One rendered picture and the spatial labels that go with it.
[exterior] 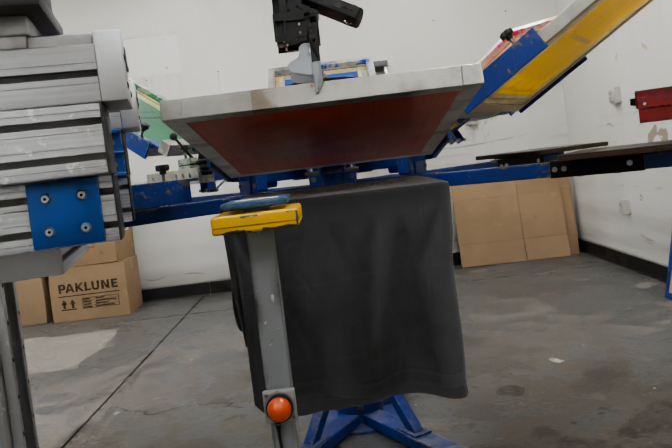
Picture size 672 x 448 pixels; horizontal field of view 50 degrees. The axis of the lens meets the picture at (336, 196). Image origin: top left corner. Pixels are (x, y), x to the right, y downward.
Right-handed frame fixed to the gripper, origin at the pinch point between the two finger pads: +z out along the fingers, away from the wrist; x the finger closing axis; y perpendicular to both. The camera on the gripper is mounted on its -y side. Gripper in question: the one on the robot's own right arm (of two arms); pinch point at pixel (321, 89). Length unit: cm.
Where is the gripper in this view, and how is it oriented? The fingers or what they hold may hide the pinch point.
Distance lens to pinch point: 131.9
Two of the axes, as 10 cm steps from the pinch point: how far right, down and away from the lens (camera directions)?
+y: -9.9, 1.2, 0.0
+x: -0.1, -1.1, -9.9
